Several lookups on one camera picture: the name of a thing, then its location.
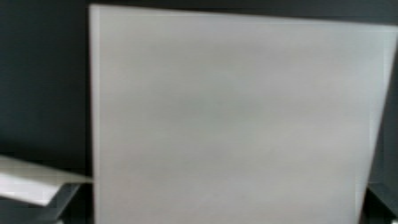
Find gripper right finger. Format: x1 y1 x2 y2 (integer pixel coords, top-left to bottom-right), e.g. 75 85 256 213
361 183 398 224

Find small white tagged box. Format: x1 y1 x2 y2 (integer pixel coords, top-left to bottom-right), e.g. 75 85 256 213
91 5 398 224

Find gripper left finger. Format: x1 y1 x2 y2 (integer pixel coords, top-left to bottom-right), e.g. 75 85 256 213
43 183 93 224

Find white U-shaped foam fence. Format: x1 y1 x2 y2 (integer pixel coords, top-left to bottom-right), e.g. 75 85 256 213
0 155 93 206

